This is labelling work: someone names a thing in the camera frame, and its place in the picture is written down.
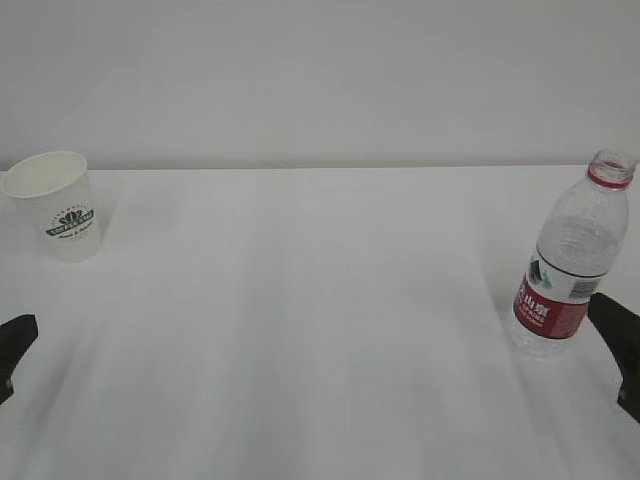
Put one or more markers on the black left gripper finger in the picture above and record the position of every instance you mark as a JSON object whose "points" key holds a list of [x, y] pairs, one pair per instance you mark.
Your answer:
{"points": [[17, 336]]}

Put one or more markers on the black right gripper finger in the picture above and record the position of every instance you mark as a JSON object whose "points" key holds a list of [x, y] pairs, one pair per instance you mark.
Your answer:
{"points": [[619, 328]]}

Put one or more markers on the white paper coffee cup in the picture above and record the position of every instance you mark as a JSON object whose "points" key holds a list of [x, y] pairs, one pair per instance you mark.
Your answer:
{"points": [[52, 190]]}

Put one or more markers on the clear Nongfu Spring water bottle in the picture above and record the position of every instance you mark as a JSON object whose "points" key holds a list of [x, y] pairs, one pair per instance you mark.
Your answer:
{"points": [[576, 248]]}

